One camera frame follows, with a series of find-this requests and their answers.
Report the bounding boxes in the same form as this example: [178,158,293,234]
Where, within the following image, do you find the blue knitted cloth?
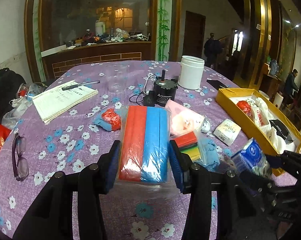
[198,138,220,171]

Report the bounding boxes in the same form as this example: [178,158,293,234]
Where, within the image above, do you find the blue white tissue pack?
[231,138,272,178]

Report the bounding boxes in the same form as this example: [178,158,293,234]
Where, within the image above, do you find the black snack packet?
[269,119,294,144]

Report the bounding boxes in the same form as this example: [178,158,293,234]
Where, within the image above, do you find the bag of red yellow sponges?
[173,131,201,161]

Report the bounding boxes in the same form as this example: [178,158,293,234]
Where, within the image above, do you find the red and blue sponge pack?
[118,106,171,184]

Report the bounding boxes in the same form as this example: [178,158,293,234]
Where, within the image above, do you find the white plastic bag red print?
[249,101,269,127]

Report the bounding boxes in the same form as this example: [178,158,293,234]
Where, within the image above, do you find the white face tissue pack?
[214,119,241,146]

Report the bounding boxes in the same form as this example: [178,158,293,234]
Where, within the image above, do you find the pink tissue pack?
[165,99,205,136]

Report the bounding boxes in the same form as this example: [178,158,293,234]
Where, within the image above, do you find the red plastic bag ball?
[236,100,253,118]

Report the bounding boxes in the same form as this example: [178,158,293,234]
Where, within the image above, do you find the purple floral tablecloth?
[0,60,299,240]

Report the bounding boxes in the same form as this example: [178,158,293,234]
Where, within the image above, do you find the purple eyeglasses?
[12,133,29,181]

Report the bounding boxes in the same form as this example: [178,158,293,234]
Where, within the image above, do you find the white notebook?
[32,80,98,124]

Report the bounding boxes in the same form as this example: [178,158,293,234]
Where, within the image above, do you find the yellow cardboard box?
[215,87,301,177]

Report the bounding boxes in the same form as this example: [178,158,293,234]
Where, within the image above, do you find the black power adapter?
[142,90,156,107]

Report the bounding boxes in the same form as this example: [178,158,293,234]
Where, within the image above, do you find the black electric motor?
[153,69,178,107]

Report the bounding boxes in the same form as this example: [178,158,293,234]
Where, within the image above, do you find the black pen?
[61,81,100,90]

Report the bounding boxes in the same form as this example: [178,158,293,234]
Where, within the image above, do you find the black smartphone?
[206,79,228,90]

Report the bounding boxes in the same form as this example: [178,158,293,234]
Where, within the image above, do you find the clear plastic cup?
[106,64,128,93]

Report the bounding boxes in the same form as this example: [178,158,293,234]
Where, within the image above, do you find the white plastic jar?
[178,55,205,90]

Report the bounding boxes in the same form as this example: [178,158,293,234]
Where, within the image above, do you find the wooden sideboard counter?
[42,41,155,79]

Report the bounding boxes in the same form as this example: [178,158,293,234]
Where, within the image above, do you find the black backpack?
[0,68,26,123]

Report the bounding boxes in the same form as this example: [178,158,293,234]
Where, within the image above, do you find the standing person in dark clothes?
[204,33,222,68]

